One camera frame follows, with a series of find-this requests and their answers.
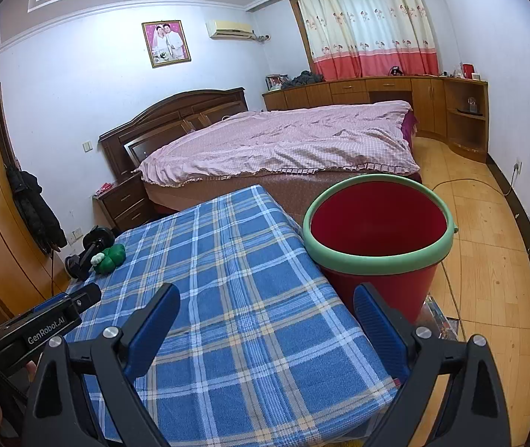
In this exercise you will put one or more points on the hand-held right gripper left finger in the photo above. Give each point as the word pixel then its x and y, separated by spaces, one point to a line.
pixel 151 335

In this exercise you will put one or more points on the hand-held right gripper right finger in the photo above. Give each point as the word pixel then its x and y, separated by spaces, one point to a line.
pixel 379 330

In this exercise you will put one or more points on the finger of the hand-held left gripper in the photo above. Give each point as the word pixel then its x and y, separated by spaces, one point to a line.
pixel 86 295

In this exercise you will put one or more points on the red bucket with green rim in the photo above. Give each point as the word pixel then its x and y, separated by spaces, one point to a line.
pixel 376 216

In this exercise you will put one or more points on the green plush toy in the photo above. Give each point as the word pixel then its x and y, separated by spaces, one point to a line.
pixel 111 256

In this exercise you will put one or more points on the black dumbbell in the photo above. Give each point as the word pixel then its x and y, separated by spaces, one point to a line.
pixel 95 237

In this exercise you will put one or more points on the black jacket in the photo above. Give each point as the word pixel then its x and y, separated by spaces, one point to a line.
pixel 37 214

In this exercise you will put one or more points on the dark wooden nightstand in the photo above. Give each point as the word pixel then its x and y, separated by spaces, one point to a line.
pixel 123 202

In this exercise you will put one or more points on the blue plaid blanket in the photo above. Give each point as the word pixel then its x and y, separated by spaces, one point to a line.
pixel 255 326

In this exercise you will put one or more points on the small red packet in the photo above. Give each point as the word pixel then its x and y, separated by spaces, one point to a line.
pixel 104 188

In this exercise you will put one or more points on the brown bed base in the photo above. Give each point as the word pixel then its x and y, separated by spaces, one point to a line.
pixel 288 195

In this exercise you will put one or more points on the dark wooden headboard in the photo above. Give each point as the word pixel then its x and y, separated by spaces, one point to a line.
pixel 167 111

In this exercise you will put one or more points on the purple cloth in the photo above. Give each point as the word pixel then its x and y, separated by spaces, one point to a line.
pixel 410 125

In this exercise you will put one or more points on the bed with pink cover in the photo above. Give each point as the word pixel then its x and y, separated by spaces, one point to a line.
pixel 283 135

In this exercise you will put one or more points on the low wooden cabinet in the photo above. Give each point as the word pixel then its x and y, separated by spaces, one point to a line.
pixel 339 91

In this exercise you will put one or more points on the small shelf ornament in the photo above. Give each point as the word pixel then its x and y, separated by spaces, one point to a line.
pixel 471 105

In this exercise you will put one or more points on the small black and red object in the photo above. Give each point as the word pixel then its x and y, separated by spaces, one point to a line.
pixel 396 71

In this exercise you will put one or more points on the wooden corner shelf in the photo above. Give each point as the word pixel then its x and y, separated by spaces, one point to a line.
pixel 465 84

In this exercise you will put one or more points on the dark clothes pile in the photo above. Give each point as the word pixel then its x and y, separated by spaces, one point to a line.
pixel 304 79

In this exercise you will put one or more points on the framed wedding photo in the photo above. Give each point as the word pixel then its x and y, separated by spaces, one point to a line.
pixel 167 43

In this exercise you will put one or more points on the small picture frames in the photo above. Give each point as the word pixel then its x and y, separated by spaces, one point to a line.
pixel 276 83

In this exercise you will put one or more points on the small red box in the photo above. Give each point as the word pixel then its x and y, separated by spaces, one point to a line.
pixel 468 70

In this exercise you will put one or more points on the cream and red curtain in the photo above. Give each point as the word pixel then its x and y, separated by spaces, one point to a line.
pixel 367 28

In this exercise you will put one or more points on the low white wall socket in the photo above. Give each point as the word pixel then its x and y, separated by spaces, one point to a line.
pixel 77 233

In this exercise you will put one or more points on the white light switch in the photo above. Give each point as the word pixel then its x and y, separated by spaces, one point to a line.
pixel 87 146

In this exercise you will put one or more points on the wall air conditioner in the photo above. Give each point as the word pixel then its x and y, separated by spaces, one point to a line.
pixel 228 29

